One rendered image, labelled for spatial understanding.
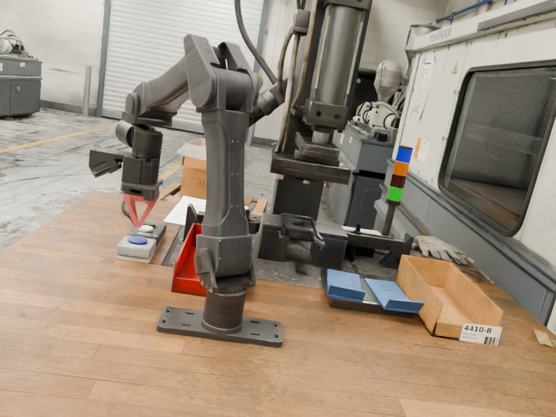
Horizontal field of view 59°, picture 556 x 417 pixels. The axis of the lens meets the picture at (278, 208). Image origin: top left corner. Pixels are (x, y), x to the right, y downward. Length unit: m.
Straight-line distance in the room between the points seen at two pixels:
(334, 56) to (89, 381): 0.78
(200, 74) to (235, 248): 0.27
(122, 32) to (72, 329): 10.16
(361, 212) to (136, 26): 7.49
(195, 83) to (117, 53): 10.08
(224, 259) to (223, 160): 0.15
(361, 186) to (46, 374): 3.74
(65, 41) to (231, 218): 10.61
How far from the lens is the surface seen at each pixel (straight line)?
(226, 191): 0.75
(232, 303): 0.77
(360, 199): 4.28
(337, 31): 1.10
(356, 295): 0.96
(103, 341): 0.77
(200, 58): 0.77
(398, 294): 1.05
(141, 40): 10.71
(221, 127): 0.75
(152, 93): 0.95
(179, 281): 0.92
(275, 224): 1.13
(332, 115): 1.09
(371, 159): 4.23
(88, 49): 11.10
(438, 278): 1.21
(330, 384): 0.74
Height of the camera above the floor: 1.30
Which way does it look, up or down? 14 degrees down
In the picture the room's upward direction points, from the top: 10 degrees clockwise
